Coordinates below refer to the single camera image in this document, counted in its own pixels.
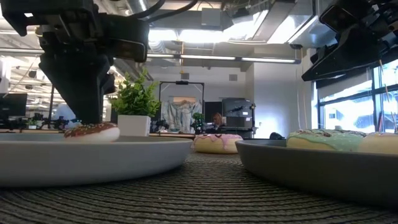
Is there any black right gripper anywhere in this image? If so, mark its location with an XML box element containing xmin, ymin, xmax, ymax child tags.
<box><xmin>301</xmin><ymin>0</ymin><xmax>398</xmax><ymax>83</ymax></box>

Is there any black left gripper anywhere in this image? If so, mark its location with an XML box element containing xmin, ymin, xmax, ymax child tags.
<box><xmin>0</xmin><ymin>0</ymin><xmax>117</xmax><ymax>126</ymax></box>

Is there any small brown sprinkled donut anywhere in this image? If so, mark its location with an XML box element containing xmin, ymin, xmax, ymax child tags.
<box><xmin>63</xmin><ymin>121</ymin><xmax>121</xmax><ymax>143</ymax></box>

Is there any green frosted donut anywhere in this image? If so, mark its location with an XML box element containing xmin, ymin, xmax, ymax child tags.
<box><xmin>285</xmin><ymin>128</ymin><xmax>368</xmax><ymax>153</ymax></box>

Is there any white frosted donut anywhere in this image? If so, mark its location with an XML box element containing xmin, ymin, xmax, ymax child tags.
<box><xmin>356</xmin><ymin>131</ymin><xmax>398</xmax><ymax>156</ymax></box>

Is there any pink frosted donut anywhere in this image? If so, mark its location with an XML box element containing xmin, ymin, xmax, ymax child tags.
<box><xmin>193</xmin><ymin>133</ymin><xmax>244</xmax><ymax>155</ymax></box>

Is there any green plant in white pot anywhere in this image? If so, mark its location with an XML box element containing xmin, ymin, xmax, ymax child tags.
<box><xmin>109</xmin><ymin>68</ymin><xmax>162</xmax><ymax>138</ymax></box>

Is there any light grey plate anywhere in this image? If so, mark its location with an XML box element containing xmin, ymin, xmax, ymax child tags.
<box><xmin>0</xmin><ymin>133</ymin><xmax>194</xmax><ymax>188</ymax></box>

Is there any black computer monitor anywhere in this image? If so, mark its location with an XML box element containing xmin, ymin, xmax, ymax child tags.
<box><xmin>0</xmin><ymin>93</ymin><xmax>29</xmax><ymax>118</ymax></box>

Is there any pale hanging cloth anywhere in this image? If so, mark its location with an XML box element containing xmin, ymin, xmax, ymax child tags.
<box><xmin>160</xmin><ymin>98</ymin><xmax>203</xmax><ymax>134</ymax></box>

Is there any small background plant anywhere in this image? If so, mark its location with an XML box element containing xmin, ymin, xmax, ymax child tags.
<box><xmin>190</xmin><ymin>112</ymin><xmax>206</xmax><ymax>133</ymax></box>

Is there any ceiling light strip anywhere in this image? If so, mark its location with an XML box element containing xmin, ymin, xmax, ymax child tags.
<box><xmin>146</xmin><ymin>53</ymin><xmax>299</xmax><ymax>65</ymax></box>

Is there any dark grey plate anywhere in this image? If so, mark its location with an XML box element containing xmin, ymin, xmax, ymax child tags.
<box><xmin>234</xmin><ymin>139</ymin><xmax>398</xmax><ymax>210</ymax></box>

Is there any person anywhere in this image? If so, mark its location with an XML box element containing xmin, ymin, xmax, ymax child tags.
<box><xmin>211</xmin><ymin>112</ymin><xmax>224</xmax><ymax>128</ymax></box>

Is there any grey round woven placemat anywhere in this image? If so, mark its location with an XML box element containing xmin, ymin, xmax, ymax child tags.
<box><xmin>0</xmin><ymin>151</ymin><xmax>398</xmax><ymax>224</ymax></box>

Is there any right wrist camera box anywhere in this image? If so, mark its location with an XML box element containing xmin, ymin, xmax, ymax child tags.
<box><xmin>319</xmin><ymin>2</ymin><xmax>355</xmax><ymax>32</ymax></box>

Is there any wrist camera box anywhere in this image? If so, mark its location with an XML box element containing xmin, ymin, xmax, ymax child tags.
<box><xmin>102</xmin><ymin>12</ymin><xmax>150</xmax><ymax>63</ymax></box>
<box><xmin>319</xmin><ymin>2</ymin><xmax>355</xmax><ymax>32</ymax></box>

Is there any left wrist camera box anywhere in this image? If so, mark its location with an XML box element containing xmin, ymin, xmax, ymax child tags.
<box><xmin>102</xmin><ymin>12</ymin><xmax>150</xmax><ymax>63</ymax></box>

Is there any black background rig frame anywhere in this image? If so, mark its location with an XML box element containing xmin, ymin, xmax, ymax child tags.
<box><xmin>159</xmin><ymin>80</ymin><xmax>206</xmax><ymax>133</ymax></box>

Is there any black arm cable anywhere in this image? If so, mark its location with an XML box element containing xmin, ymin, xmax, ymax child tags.
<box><xmin>133</xmin><ymin>0</ymin><xmax>200</xmax><ymax>23</ymax></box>

